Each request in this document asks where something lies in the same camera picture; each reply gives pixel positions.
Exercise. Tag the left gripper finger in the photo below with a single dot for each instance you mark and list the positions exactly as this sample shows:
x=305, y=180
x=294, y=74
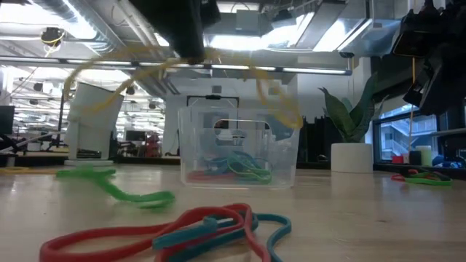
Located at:
x=174, y=22
x=211, y=11

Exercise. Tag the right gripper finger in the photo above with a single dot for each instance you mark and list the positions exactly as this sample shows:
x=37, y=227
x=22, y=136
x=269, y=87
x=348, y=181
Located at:
x=415, y=34

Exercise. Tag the red rubber band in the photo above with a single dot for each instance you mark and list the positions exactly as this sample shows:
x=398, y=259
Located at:
x=207, y=177
x=397, y=178
x=109, y=232

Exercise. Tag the blue rubber band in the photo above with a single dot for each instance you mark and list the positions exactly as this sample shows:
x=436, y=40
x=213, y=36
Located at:
x=182, y=236
x=218, y=162

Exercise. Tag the green rubber band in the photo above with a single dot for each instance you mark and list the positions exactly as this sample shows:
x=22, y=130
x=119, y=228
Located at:
x=255, y=178
x=429, y=182
x=145, y=199

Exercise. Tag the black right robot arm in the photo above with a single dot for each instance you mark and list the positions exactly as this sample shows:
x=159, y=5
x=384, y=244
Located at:
x=448, y=83

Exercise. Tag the clear plastic bin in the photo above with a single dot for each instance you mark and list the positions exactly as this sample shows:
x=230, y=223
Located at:
x=196, y=145

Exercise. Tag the long ceiling light bar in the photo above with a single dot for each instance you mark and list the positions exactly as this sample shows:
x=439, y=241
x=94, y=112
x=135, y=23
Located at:
x=309, y=70

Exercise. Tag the pale green cup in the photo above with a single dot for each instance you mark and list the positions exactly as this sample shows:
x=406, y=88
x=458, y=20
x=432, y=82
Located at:
x=425, y=156

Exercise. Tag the black yellow ceiling device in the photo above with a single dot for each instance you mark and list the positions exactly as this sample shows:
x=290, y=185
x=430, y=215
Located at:
x=52, y=36

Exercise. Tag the small black cup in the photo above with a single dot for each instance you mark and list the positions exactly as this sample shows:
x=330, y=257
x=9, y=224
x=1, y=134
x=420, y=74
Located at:
x=413, y=158

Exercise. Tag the red background object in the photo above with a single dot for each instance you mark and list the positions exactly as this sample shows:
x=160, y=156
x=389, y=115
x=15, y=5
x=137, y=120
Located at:
x=153, y=145

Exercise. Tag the small red cup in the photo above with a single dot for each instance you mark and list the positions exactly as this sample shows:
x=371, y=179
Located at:
x=397, y=159

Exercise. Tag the blue rounded object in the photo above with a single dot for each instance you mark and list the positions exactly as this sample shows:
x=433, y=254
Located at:
x=448, y=162

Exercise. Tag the snake plant in white pot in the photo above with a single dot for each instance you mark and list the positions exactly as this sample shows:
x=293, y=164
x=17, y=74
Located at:
x=351, y=158

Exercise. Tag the small black block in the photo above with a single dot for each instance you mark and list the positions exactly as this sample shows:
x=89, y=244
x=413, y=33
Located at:
x=442, y=175

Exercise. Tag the dark background monitor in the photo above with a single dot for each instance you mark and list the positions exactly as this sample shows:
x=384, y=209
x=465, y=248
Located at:
x=6, y=120

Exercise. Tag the silver ceiling duct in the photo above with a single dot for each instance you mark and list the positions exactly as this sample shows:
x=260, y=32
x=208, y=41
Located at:
x=346, y=32

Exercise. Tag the small ceiling camera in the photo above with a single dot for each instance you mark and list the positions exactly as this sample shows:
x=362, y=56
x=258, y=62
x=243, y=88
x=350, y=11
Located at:
x=346, y=55

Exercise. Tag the black rectangular stand frame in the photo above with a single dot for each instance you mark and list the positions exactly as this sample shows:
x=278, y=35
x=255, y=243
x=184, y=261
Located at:
x=213, y=97

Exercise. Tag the black window frame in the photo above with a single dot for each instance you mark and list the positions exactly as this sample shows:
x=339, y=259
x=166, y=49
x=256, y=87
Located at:
x=376, y=138

